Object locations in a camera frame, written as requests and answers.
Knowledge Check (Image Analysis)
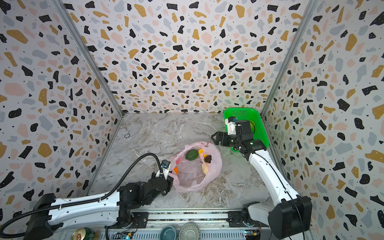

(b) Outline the pink plastic bag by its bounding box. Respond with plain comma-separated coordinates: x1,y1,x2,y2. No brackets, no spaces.
169,142,223,193

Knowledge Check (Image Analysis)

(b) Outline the green plastic basket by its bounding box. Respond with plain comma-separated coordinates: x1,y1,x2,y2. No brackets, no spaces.
224,108,270,148

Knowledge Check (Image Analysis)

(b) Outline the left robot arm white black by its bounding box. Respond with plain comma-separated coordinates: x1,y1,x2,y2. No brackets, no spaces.
24,173,174,240

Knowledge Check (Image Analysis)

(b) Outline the aluminium mounting rail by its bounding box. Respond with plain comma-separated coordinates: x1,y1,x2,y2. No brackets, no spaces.
59,208,310,240

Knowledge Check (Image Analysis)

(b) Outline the green beverage can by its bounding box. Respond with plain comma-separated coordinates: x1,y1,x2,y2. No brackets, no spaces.
71,227,96,240

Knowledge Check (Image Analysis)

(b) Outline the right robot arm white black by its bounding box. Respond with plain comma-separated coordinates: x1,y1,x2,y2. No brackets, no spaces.
211,117,313,240

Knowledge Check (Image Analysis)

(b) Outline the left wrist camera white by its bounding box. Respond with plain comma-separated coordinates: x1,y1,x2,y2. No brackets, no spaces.
156,160,171,180

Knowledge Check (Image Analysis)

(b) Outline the small circuit board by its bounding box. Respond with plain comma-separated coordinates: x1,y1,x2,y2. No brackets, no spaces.
113,231,134,240
245,230,261,240

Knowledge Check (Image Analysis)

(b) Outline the black corrugated cable left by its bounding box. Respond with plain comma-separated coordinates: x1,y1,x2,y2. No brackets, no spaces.
0,152,164,239

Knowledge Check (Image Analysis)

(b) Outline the grey ribbed plate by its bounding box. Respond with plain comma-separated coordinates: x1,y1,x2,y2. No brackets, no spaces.
179,224,200,240

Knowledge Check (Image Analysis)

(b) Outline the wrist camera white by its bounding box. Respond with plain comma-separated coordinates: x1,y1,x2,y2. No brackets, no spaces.
225,117,237,135
156,160,171,180

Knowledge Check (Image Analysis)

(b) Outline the beige pear fruit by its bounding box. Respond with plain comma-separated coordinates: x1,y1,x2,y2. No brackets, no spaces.
202,164,209,175

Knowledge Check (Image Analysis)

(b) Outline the small circuit board left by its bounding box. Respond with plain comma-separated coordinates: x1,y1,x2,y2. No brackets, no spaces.
113,231,134,240

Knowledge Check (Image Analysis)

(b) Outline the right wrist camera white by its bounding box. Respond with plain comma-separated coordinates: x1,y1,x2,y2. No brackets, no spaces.
225,117,237,135

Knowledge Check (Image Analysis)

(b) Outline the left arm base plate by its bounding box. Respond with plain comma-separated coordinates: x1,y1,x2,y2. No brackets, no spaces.
120,211,149,229

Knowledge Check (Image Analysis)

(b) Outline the teal ceramic bowl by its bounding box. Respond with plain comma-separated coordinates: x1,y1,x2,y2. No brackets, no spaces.
159,226,178,240

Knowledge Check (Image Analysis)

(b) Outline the green avocado fruit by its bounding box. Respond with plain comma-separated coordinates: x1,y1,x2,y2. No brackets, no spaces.
185,149,199,161

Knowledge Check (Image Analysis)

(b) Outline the small circuit board right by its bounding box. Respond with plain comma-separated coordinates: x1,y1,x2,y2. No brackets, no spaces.
245,230,261,240

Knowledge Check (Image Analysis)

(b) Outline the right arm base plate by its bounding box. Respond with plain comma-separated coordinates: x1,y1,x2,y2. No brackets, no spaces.
227,210,268,228

